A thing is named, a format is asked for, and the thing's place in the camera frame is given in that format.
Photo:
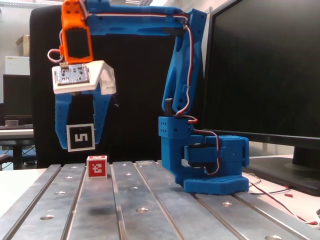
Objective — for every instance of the black office chair backrest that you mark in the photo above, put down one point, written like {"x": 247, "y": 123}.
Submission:
{"x": 137, "y": 75}

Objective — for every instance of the large black computer monitor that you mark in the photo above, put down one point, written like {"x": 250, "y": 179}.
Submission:
{"x": 262, "y": 50}

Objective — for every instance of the grey partition panel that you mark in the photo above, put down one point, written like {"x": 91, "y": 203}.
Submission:
{"x": 204, "y": 50}

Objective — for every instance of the white cabinet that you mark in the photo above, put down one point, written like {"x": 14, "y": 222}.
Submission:
{"x": 17, "y": 65}

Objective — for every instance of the brown cardboard box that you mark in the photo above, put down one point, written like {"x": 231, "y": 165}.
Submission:
{"x": 24, "y": 45}

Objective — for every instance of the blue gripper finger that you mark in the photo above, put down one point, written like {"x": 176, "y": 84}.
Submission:
{"x": 61, "y": 117}
{"x": 100, "y": 112}

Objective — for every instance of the black cube with white marker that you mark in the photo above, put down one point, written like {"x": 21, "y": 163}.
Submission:
{"x": 81, "y": 137}

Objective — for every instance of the red cube with white marker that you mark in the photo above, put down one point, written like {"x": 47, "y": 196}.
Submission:
{"x": 97, "y": 168}

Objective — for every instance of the slotted metal base plate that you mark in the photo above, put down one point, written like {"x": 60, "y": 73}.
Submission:
{"x": 100, "y": 212}

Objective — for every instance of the white background desk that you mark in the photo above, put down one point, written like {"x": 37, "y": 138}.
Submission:
{"x": 15, "y": 133}

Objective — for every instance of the blue 3D-printed robot arm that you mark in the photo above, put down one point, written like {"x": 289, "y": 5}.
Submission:
{"x": 180, "y": 75}

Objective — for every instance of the small black background monitor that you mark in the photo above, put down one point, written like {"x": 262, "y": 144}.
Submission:
{"x": 17, "y": 95}

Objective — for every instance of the white camera mount with circuit board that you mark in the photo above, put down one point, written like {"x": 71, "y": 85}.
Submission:
{"x": 97, "y": 72}

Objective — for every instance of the dark keyboard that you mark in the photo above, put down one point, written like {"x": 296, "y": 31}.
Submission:
{"x": 17, "y": 126}

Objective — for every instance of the grey tape roll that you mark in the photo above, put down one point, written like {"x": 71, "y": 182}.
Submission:
{"x": 11, "y": 123}

